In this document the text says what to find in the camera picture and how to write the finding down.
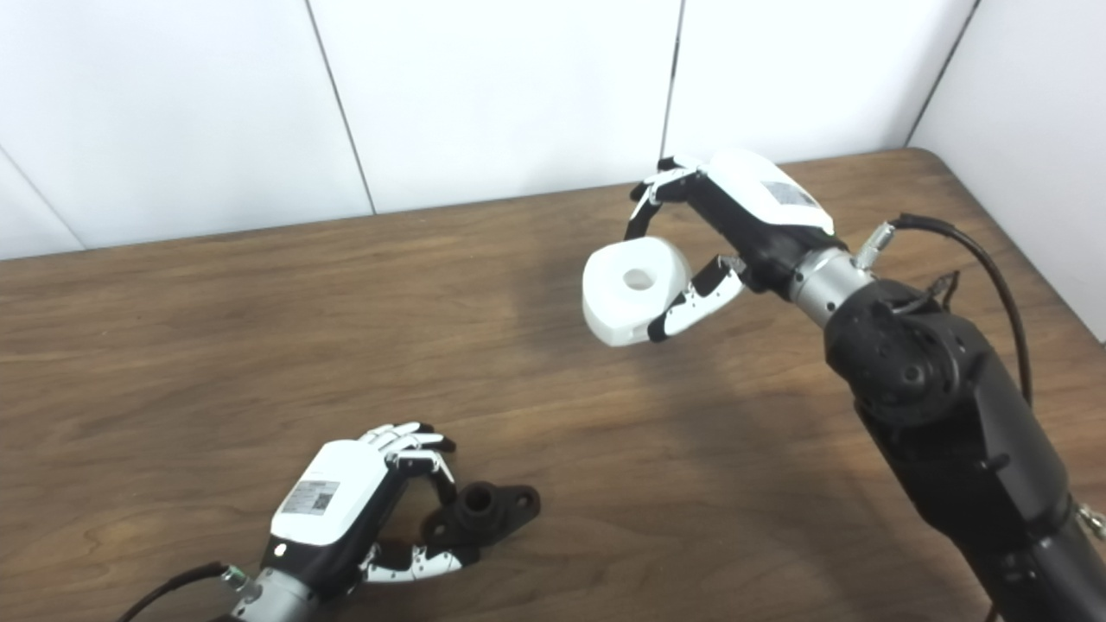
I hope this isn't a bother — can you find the black flanged holder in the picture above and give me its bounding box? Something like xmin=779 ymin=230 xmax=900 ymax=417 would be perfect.
xmin=421 ymin=482 xmax=542 ymax=549

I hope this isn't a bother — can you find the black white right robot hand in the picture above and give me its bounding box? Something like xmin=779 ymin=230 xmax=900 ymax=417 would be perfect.
xmin=624 ymin=149 xmax=836 ymax=343

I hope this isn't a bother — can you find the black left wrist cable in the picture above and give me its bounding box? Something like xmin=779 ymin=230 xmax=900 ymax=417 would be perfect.
xmin=116 ymin=562 xmax=257 ymax=622

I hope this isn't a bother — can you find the round white piece with holes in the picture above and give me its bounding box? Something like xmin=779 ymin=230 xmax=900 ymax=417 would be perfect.
xmin=582 ymin=237 xmax=692 ymax=347

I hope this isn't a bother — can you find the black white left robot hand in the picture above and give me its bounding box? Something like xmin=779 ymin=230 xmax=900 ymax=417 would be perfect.
xmin=259 ymin=422 xmax=481 ymax=598

